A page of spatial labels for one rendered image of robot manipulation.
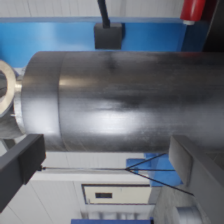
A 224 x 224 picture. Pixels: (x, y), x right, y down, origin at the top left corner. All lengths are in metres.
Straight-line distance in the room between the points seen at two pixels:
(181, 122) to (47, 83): 0.22
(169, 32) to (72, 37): 0.38
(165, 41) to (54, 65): 0.52
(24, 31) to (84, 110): 0.56
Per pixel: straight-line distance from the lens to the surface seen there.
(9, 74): 0.38
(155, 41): 0.72
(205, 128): 0.30
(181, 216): 3.01
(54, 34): 0.73
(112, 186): 4.66
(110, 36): 0.61
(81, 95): 0.26
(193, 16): 0.55
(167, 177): 3.12
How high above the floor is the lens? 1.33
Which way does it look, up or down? level
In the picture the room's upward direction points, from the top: 90 degrees counter-clockwise
